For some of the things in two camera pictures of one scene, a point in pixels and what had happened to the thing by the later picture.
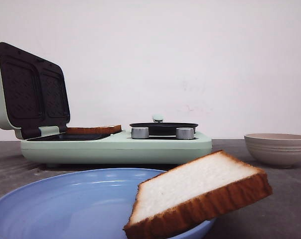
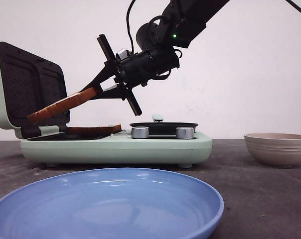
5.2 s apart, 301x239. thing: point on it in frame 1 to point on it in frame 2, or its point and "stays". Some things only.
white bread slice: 193,190 to 63,104
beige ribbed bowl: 282,151 stays
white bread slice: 93,130 stays
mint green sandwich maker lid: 30,93 stays
